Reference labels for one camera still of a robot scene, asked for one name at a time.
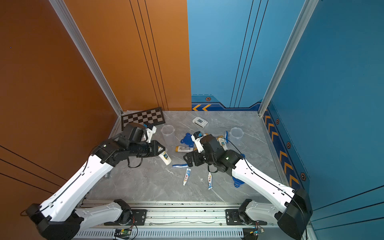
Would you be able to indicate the clear cup back left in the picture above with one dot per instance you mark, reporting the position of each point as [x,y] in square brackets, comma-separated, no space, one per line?
[168,132]

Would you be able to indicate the white lotion bottle horizontal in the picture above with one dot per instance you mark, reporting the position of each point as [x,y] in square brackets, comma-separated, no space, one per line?
[183,149]

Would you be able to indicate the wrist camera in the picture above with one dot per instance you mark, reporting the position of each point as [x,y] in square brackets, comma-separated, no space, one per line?
[196,138]
[149,132]

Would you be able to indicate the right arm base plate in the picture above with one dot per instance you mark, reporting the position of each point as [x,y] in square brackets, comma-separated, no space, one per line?
[235,217]

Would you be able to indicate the black white checkerboard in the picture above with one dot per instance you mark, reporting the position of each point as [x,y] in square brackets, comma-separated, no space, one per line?
[153,117]

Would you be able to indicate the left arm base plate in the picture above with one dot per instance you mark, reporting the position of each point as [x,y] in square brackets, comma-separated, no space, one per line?
[135,217]

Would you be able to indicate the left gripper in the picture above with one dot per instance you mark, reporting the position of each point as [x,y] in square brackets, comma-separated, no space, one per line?
[155,144]

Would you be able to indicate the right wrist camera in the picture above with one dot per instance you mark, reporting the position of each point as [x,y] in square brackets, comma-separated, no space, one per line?
[196,138]

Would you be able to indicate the toothpaste tube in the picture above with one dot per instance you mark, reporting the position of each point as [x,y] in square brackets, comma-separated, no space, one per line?
[187,175]
[210,181]

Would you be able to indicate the silver metal cylinder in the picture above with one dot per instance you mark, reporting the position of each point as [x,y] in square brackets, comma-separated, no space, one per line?
[107,175]

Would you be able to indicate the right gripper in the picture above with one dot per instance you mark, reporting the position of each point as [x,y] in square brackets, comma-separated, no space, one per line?
[189,160]

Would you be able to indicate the aluminium rail frame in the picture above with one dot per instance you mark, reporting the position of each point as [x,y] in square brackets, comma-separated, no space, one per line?
[195,221]

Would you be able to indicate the left green circuit board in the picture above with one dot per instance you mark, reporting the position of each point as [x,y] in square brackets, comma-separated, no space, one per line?
[122,234]

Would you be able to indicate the green circuit board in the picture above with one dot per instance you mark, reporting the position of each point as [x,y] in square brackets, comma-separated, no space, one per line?
[252,234]
[122,234]

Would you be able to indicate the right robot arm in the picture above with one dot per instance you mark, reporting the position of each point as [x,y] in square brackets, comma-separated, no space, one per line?
[291,208]

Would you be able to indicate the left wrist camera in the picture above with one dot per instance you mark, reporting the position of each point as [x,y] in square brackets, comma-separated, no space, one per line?
[149,132]

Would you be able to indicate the clear cup right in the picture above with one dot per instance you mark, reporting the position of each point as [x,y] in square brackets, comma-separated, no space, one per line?
[235,135]

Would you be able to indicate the white bottle upright right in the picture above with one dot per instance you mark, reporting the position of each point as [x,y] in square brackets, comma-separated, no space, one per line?
[222,142]

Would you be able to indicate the clear cup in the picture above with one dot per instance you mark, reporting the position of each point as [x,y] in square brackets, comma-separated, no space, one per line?
[168,132]
[235,135]

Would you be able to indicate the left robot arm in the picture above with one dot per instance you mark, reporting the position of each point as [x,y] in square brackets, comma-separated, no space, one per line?
[58,217]

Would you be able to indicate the right green circuit board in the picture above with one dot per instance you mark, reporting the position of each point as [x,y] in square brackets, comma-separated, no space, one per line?
[252,234]

